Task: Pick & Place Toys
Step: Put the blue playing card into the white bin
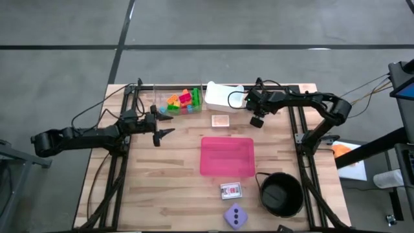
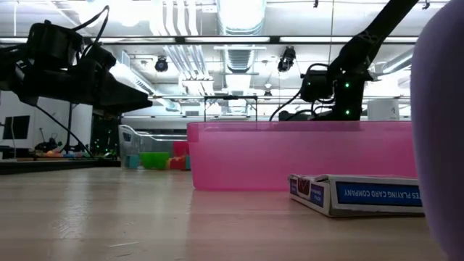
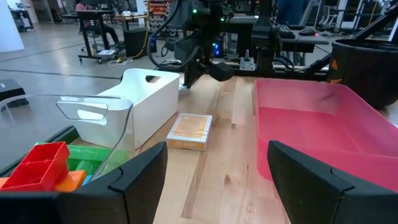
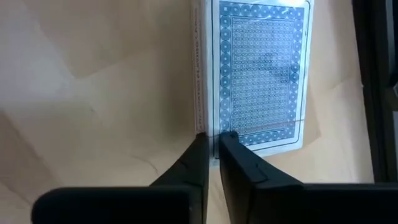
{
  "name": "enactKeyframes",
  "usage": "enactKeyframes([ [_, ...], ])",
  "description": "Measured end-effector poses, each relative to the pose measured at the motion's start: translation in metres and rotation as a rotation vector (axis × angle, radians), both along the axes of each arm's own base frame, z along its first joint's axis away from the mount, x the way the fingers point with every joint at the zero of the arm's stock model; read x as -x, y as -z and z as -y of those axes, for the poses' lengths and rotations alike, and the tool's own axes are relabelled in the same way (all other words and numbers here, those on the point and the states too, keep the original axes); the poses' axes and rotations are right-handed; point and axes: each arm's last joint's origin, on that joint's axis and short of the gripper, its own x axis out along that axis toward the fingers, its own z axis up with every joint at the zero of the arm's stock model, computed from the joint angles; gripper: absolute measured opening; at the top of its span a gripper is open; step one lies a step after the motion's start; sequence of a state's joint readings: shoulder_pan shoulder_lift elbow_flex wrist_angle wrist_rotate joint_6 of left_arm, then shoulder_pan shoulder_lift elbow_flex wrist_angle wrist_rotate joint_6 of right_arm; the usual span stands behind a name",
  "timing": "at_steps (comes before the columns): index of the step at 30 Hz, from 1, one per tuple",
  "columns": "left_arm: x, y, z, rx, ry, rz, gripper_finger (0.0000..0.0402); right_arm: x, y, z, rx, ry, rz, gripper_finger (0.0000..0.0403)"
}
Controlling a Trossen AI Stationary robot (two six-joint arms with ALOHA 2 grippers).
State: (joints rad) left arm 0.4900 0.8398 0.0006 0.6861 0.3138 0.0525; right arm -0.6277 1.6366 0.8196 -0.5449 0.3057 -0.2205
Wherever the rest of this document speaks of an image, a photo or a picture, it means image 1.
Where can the black equipment stand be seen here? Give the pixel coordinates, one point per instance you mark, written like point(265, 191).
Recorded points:
point(372, 147)

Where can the blue-screen tablet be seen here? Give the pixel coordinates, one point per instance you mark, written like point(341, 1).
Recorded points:
point(407, 92)

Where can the small dark red block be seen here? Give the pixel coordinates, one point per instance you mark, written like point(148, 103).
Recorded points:
point(186, 105)

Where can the black bucket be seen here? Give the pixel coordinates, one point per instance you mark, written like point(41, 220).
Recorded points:
point(281, 195)

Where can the clear plastic bin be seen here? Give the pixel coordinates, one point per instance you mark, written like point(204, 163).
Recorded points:
point(158, 95)

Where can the purple foam die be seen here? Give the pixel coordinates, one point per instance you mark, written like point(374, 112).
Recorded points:
point(235, 216)

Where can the white plastic bin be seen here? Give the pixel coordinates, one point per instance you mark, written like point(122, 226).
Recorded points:
point(220, 97)

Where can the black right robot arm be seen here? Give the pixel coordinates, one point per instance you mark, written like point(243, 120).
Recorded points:
point(323, 100)

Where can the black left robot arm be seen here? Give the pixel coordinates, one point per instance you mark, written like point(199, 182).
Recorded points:
point(81, 139)

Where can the black aluminium table frame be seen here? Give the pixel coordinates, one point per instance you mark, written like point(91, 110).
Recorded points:
point(294, 88)

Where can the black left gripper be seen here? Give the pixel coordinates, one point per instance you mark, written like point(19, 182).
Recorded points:
point(155, 124)

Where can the long green toy block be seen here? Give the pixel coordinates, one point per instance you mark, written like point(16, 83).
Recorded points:
point(196, 97)

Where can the pink translucent plastic bin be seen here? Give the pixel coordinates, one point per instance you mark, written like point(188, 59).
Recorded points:
point(226, 157)

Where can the grey metal cart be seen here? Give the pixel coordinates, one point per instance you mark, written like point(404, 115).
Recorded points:
point(19, 158)

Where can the orange object on paper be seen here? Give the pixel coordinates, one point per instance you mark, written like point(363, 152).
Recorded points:
point(342, 150)

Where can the red two-stud toy block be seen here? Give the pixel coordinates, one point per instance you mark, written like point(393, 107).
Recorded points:
point(185, 98)

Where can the playing card box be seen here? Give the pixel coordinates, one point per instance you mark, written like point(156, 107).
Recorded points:
point(231, 191)

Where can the small caster wheel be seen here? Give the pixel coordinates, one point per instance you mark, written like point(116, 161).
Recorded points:
point(391, 220)

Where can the white paper roll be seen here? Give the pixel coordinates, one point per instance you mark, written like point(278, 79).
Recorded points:
point(386, 179)

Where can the white paper sheet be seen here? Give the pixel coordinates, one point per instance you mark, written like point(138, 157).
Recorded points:
point(355, 171)

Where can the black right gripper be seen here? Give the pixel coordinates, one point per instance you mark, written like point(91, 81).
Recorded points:
point(258, 102)

